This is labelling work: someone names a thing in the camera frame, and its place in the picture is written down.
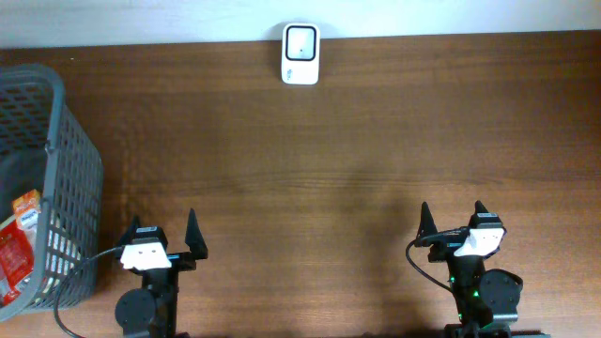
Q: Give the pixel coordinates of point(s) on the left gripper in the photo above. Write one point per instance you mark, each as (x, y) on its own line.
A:
(193, 239)

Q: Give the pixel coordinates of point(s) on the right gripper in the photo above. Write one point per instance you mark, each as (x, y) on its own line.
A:
(445, 244)

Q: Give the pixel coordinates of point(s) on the orange tissue pack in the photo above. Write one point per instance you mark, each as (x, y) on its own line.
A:
(26, 210)

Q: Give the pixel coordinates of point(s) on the red snack bag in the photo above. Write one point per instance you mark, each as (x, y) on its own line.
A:
(17, 261)

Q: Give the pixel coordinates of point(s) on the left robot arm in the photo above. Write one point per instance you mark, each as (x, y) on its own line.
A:
(150, 311)

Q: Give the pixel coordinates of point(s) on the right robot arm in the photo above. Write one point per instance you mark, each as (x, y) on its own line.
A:
(486, 299)

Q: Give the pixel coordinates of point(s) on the white barcode scanner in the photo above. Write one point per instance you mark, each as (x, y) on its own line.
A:
(300, 54)

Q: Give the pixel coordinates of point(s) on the grey plastic mesh basket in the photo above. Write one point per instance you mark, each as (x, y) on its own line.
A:
(43, 147)

